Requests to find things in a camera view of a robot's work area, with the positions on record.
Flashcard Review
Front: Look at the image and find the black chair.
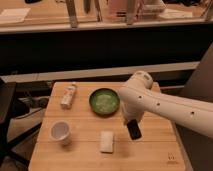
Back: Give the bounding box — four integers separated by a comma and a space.
0, 78, 41, 166

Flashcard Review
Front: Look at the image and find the wooden table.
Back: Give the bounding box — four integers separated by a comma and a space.
29, 82, 186, 171

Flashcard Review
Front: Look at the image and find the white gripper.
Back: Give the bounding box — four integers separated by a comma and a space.
122, 103, 144, 140

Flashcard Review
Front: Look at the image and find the white plastic bottle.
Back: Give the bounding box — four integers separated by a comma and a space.
60, 82, 77, 109

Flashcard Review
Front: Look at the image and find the white folded cloth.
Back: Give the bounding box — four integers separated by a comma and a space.
100, 131, 114, 153

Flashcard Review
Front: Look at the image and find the grey power strip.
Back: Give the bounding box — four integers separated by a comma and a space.
21, 97, 49, 108

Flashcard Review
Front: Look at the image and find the green bowl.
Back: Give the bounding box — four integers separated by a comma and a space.
89, 88, 120, 117

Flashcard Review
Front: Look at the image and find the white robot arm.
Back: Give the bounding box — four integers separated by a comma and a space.
118, 71, 213, 138

